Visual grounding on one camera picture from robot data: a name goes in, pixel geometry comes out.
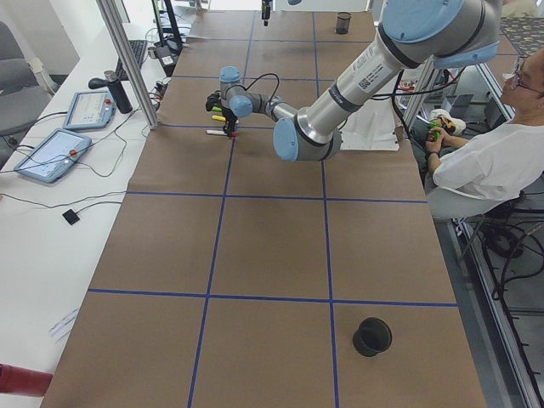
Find small black square device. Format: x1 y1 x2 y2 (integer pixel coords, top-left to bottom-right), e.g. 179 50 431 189
62 209 80 225

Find red fire extinguisher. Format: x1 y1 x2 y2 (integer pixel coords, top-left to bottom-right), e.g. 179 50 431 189
0 364 53 397

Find near blue teach pendant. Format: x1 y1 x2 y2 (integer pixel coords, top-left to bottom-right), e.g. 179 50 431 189
14 128 92 184

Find red marker pen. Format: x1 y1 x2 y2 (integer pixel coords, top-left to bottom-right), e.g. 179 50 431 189
205 129 237 137

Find near black mesh pen cup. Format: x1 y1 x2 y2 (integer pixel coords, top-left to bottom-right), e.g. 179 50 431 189
352 317 393 357

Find black water bottle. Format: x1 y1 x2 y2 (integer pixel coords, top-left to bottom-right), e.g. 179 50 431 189
104 70 133 114

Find far black mesh pen cup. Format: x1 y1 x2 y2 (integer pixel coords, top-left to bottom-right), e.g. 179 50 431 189
335 12 352 35

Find black keyboard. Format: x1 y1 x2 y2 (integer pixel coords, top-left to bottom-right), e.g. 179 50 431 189
113 39 149 82

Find black camera cable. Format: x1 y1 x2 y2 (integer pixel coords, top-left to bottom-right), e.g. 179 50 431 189
241 72 282 105

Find aluminium frame post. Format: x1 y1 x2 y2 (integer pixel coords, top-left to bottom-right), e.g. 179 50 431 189
96 0 158 130

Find black mesh pen cup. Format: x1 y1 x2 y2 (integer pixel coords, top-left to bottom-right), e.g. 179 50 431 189
335 12 352 35
352 317 393 357

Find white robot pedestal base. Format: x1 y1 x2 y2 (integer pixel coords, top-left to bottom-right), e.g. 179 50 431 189
341 112 400 151

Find far blue teach pendant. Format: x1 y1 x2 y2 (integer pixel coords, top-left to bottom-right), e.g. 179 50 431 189
63 90 116 131

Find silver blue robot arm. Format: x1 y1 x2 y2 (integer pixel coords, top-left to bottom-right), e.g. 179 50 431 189
218 1 502 162

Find brown paper table mat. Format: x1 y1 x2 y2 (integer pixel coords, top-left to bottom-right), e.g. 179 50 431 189
43 12 485 407

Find blue teach pendant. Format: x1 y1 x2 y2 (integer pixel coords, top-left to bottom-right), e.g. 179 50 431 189
14 128 92 184
63 90 116 131

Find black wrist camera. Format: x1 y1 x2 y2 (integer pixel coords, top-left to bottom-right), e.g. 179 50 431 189
205 93 223 111

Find seated person white shirt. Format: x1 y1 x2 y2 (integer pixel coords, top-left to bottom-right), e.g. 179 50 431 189
426 49 543 219

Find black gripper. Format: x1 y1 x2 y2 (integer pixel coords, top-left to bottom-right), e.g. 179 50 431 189
222 108 237 137

